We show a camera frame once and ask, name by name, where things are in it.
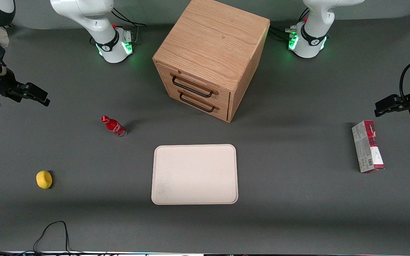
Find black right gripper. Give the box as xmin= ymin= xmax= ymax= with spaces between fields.
xmin=0 ymin=68 xmax=51 ymax=107

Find black metal drawer handle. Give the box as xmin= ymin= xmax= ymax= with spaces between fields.
xmin=178 ymin=90 xmax=220 ymax=113
xmin=170 ymin=73 xmax=219 ymax=98

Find wooden drawer cabinet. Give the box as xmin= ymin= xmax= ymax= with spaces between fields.
xmin=152 ymin=0 xmax=270 ymax=123

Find red grey carton box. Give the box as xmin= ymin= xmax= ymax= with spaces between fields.
xmin=352 ymin=120 xmax=385 ymax=174

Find red cola bottle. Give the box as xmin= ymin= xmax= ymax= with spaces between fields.
xmin=101 ymin=115 xmax=127 ymax=138

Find yellow lemon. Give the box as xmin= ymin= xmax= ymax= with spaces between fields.
xmin=36 ymin=170 xmax=53 ymax=190

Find cream plastic tray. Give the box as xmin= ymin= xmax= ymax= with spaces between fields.
xmin=151 ymin=144 xmax=239 ymax=205

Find black arm base cables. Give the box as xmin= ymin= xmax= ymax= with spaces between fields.
xmin=111 ymin=7 xmax=148 ymax=47
xmin=269 ymin=7 xmax=310 ymax=42

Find thin black table cable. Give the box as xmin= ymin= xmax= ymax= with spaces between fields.
xmin=33 ymin=220 xmax=71 ymax=254

